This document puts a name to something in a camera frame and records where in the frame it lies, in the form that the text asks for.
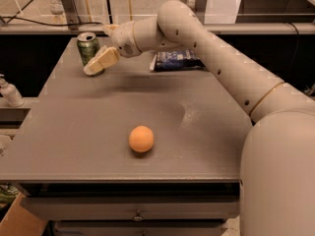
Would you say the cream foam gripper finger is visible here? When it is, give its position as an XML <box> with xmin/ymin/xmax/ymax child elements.
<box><xmin>84</xmin><ymin>46</ymin><xmax>120</xmax><ymax>76</ymax></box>

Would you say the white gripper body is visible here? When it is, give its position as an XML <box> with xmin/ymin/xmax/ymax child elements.
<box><xmin>102</xmin><ymin>21</ymin><xmax>142</xmax><ymax>58</ymax></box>

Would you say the green soda can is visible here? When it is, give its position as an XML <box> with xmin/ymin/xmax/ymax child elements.
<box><xmin>77</xmin><ymin>31</ymin><xmax>100</xmax><ymax>66</ymax></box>

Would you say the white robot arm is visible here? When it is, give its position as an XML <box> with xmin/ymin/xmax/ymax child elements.
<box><xmin>84</xmin><ymin>0</ymin><xmax>315</xmax><ymax>236</ymax></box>

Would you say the blue chip bag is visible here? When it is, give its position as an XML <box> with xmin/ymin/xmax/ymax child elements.
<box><xmin>150</xmin><ymin>49</ymin><xmax>206</xmax><ymax>72</ymax></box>

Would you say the orange fruit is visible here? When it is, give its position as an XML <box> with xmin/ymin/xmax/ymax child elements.
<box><xmin>129</xmin><ymin>126</ymin><xmax>155</xmax><ymax>153</ymax></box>

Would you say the grey drawer cabinet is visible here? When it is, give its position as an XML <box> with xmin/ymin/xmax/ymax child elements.
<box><xmin>0</xmin><ymin>42</ymin><xmax>251</xmax><ymax>236</ymax></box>

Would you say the white spray bottle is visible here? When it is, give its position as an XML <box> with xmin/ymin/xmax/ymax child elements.
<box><xmin>0</xmin><ymin>74</ymin><xmax>25</xmax><ymax>107</ymax></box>

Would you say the drawer pull knob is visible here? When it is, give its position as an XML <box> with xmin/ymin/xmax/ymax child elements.
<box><xmin>133</xmin><ymin>210</ymin><xmax>144</xmax><ymax>222</ymax></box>

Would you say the cardboard box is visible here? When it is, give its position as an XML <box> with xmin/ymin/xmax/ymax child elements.
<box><xmin>0</xmin><ymin>194</ymin><xmax>48</xmax><ymax>236</ymax></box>

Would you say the metal railing post left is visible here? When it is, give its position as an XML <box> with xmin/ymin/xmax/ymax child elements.
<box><xmin>61</xmin><ymin>0</ymin><xmax>80</xmax><ymax>30</ymax></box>

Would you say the black cable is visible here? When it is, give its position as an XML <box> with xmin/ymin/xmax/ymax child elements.
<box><xmin>0</xmin><ymin>15</ymin><xmax>102</xmax><ymax>28</ymax></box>

